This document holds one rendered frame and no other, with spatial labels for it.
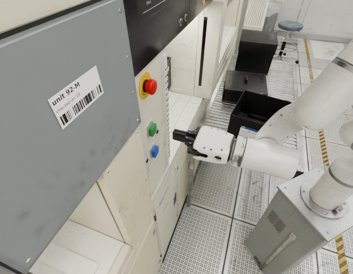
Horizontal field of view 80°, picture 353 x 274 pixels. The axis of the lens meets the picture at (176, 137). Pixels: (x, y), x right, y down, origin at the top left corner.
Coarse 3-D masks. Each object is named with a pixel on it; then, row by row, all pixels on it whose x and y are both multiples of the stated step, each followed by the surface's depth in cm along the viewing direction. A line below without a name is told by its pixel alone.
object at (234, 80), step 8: (232, 72) 160; (240, 72) 160; (248, 72) 160; (232, 80) 152; (240, 80) 152; (248, 80) 152; (256, 80) 152; (264, 80) 152; (224, 88) 145; (232, 88) 144; (240, 88) 144; (248, 88) 144; (256, 88) 144; (264, 88) 144; (224, 96) 148; (232, 96) 146; (240, 96) 145
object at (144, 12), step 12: (144, 0) 43; (156, 0) 48; (168, 0) 54; (192, 0) 71; (144, 12) 44; (156, 12) 49; (144, 72) 52; (144, 96) 55; (168, 108) 75; (180, 168) 121
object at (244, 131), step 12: (252, 96) 130; (264, 96) 126; (240, 108) 139; (252, 108) 135; (264, 108) 131; (276, 108) 127; (240, 120) 112; (252, 120) 135; (264, 120) 133; (228, 132) 121; (240, 132) 117; (252, 132) 113
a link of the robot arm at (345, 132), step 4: (348, 120) 74; (352, 120) 71; (344, 124) 74; (348, 124) 72; (352, 124) 70; (340, 128) 77; (344, 128) 74; (348, 128) 72; (352, 128) 71; (340, 132) 77; (344, 132) 74; (348, 132) 73; (352, 132) 71; (340, 136) 77; (344, 136) 75; (348, 136) 73; (352, 136) 72; (344, 140) 75; (348, 140) 74; (352, 140) 72; (348, 144) 74; (352, 144) 72; (352, 148) 74
